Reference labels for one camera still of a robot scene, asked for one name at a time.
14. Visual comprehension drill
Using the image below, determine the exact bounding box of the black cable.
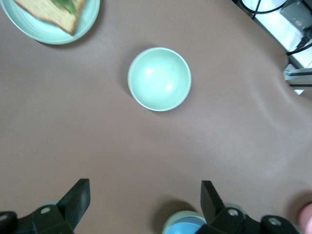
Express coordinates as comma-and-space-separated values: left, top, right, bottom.
240, 0, 295, 16
285, 36, 312, 56

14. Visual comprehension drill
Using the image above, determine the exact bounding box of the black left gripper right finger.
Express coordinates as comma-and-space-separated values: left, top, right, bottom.
195, 180, 300, 234

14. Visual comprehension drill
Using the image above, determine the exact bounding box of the light green plate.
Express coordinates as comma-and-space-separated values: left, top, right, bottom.
0, 0, 101, 45

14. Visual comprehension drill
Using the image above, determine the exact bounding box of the pink bowl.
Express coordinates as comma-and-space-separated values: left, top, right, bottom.
298, 202, 312, 232

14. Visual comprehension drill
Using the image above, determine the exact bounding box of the brown bread slice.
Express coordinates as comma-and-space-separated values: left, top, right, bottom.
13, 0, 86, 37

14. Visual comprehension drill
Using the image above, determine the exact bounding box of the sage green bowl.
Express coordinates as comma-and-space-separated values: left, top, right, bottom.
162, 211, 208, 234

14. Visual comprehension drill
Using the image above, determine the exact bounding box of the green lettuce leaf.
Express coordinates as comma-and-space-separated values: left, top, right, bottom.
52, 0, 76, 13

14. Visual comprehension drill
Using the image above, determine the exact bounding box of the metal table edge bracket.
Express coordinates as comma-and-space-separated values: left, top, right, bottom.
282, 63, 312, 96

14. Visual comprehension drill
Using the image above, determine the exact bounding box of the aluminium table edge rail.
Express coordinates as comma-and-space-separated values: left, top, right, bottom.
231, 0, 312, 70

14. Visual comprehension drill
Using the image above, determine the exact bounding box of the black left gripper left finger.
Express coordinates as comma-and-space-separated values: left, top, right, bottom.
0, 178, 91, 234

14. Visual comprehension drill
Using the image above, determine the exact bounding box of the pale mint green bowl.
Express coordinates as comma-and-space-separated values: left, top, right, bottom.
127, 47, 192, 112

